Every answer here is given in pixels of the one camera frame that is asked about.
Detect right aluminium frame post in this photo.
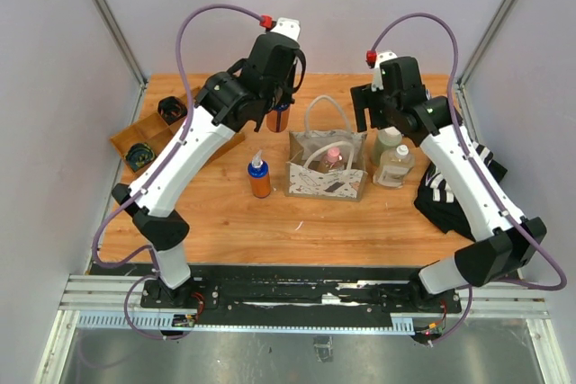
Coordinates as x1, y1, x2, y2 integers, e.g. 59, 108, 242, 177
457, 0, 548, 84

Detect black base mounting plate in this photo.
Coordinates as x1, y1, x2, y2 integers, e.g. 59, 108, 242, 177
140, 264, 462, 313

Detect black and white striped cloth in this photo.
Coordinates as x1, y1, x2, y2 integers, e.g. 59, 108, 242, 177
421, 142, 496, 203

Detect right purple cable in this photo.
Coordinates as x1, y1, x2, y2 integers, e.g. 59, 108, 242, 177
364, 13, 568, 345

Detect purple cable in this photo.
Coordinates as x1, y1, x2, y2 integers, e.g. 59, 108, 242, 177
90, 4, 275, 342
364, 13, 568, 345

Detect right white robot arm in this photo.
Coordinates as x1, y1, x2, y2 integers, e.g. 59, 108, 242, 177
350, 50, 546, 312

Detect left aluminium frame post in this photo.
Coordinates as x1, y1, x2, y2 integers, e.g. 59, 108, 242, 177
92, 0, 148, 88

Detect wooden compartment tray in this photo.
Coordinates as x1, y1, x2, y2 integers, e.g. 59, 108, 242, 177
109, 94, 250, 184

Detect white cap clear square bottle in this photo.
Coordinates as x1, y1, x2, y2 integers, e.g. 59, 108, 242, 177
373, 145, 415, 189

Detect orange bottle blue cap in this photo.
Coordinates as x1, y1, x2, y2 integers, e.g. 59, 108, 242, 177
265, 103, 290, 133

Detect blue collar orange spray bottle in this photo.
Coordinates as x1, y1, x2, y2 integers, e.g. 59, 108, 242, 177
247, 149, 272, 199

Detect aluminium frame post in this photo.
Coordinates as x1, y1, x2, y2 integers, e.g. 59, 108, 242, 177
457, 0, 548, 84
92, 0, 148, 88

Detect white lid green jar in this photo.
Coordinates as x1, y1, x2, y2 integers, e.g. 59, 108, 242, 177
370, 127, 402, 166

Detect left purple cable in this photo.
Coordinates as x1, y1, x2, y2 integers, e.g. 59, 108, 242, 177
90, 4, 275, 342

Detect rolled black belt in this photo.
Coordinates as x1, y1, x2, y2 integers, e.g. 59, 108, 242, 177
157, 95, 187, 125

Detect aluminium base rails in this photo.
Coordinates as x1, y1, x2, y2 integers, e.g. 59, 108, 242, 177
58, 275, 548, 317

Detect patterned canvas tote bag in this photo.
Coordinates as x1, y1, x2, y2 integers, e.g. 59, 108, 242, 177
285, 95, 368, 201

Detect pink cap clear bottle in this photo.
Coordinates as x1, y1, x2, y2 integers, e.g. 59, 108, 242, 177
318, 147, 346, 174

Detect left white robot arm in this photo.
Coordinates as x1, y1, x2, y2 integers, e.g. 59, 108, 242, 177
112, 17, 306, 308

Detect rolled dark blue-yellow belt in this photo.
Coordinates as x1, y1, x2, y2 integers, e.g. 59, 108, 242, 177
124, 143, 156, 172

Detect grey slotted cable duct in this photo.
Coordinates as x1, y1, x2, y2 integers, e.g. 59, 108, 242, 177
76, 311, 416, 335

